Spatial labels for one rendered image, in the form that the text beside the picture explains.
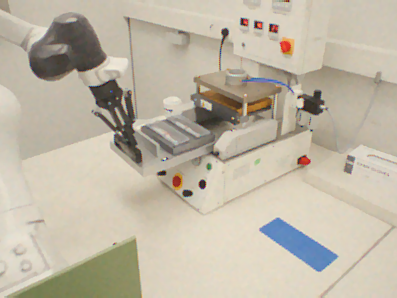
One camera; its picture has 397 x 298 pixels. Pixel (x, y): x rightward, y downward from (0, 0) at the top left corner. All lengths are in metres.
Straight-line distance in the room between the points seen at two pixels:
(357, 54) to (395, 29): 0.14
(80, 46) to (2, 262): 0.51
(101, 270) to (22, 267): 0.14
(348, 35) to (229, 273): 1.01
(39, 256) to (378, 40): 1.31
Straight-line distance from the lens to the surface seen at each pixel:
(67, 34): 0.97
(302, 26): 1.29
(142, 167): 1.09
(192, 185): 1.29
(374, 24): 1.56
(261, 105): 1.32
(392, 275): 1.19
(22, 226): 0.77
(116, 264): 0.70
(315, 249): 1.19
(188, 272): 1.08
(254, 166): 1.31
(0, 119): 0.78
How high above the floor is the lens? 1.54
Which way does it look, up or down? 29 degrees down
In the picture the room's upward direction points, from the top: straight up
